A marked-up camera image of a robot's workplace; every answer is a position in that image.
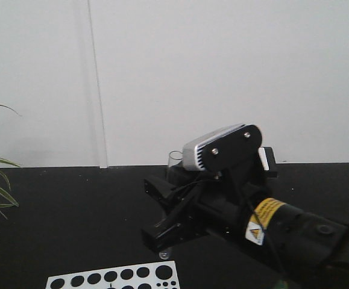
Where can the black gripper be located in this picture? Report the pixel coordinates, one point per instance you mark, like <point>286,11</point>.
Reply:
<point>226,204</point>

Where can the tall clear glass test tube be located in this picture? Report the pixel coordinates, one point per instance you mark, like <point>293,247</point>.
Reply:
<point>174,158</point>

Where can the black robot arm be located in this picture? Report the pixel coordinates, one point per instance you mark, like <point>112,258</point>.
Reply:
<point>303,247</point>

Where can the white test tube rack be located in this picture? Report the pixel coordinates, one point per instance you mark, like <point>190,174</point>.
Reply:
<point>161,274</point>

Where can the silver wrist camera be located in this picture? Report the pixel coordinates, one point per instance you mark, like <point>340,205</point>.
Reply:
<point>223,148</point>

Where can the white wall power socket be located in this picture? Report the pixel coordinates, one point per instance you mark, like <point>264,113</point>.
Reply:
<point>267,158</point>

